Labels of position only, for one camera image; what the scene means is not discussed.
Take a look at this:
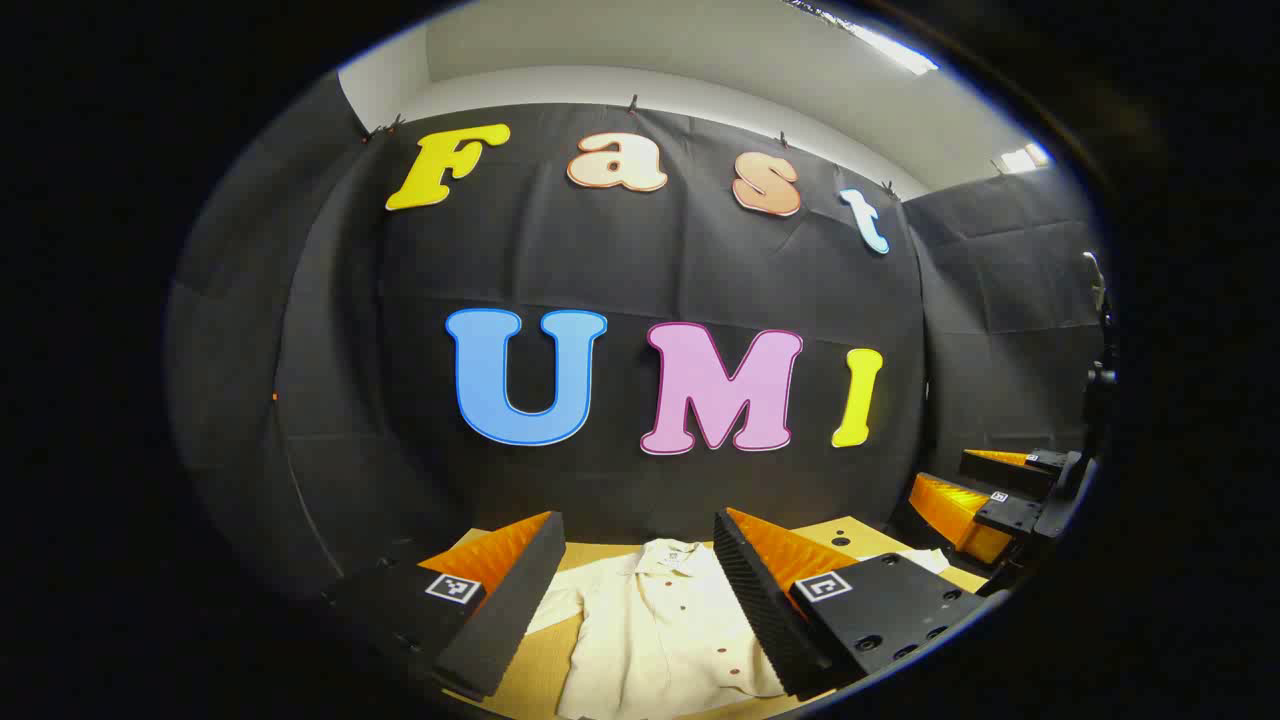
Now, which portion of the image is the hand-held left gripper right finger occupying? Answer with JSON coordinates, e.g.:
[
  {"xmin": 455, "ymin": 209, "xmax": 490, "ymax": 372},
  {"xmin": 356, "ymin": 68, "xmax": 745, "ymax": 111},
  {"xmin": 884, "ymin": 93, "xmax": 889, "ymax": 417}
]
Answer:
[{"xmin": 712, "ymin": 507, "xmax": 991, "ymax": 701}]

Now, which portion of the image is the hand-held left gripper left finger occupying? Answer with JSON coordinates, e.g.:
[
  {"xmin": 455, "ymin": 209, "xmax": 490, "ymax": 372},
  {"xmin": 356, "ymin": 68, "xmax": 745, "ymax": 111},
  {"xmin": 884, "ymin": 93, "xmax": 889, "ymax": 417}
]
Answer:
[{"xmin": 325, "ymin": 511, "xmax": 567, "ymax": 701}]

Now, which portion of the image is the cream button-up shirt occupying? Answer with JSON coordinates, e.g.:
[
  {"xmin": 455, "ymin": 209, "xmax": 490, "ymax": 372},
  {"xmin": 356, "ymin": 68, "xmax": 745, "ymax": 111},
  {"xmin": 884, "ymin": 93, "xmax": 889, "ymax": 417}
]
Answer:
[{"xmin": 525, "ymin": 538, "xmax": 951, "ymax": 720}]

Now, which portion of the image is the small ceiling light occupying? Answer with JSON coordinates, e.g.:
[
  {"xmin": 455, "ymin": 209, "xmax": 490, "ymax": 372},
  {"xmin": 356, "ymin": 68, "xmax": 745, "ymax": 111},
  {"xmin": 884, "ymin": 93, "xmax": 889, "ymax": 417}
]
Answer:
[{"xmin": 995, "ymin": 142, "xmax": 1053, "ymax": 174}]

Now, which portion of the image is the black backdrop cloth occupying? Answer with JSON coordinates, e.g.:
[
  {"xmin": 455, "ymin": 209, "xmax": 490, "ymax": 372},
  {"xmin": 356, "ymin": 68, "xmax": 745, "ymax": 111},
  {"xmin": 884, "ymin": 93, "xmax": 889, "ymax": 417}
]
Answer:
[{"xmin": 165, "ymin": 75, "xmax": 1111, "ymax": 601}]

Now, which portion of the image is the long ceiling light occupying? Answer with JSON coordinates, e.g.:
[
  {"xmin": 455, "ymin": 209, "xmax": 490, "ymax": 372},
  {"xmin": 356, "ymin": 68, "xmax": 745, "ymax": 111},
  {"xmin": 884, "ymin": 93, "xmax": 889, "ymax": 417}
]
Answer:
[{"xmin": 790, "ymin": 0, "xmax": 941, "ymax": 77}]

